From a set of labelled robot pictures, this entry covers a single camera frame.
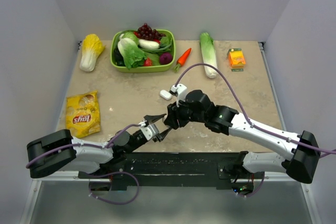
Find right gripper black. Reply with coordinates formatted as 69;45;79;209
164;95;206;130

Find white earbud charging case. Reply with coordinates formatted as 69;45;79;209
160;90;172;101

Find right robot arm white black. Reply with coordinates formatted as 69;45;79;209
160;90;321;184

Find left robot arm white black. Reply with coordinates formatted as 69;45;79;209
26;114;172;178

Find green plastic basket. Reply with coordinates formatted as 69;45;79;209
109;29;176;73

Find orange toy carrot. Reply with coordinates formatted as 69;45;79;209
173;48;192;73

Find purple onion in basket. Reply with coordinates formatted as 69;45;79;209
159;52;173;65

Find red strawberry in basket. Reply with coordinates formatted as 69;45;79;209
143;58;153;67

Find yellow lays chips bag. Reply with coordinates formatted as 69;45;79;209
65;90;101;138

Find green white napa cabbage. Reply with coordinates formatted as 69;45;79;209
199;33;217;79

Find green lettuce in basket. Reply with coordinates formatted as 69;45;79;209
118;38;147;69

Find white radish in basket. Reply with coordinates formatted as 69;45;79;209
139;39;160;50

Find orange juice carton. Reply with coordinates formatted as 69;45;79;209
227;48;246;71

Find red grape bunch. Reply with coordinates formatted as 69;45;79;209
133;23;166;40

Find yellow napa cabbage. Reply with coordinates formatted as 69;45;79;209
79;34;105;72

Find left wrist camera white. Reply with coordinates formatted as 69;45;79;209
139;120;159;140

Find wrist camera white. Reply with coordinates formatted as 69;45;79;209
169;84;187;107
139;120;159;140

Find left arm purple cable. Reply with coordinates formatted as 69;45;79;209
25;123;142;169

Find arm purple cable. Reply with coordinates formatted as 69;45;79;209
176;63;336;158
25;123;142;169

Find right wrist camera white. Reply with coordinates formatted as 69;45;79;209
169;84;187;107

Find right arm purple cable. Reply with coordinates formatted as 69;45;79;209
176;63;336;158

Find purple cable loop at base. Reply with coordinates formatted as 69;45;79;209
88;170;141;205

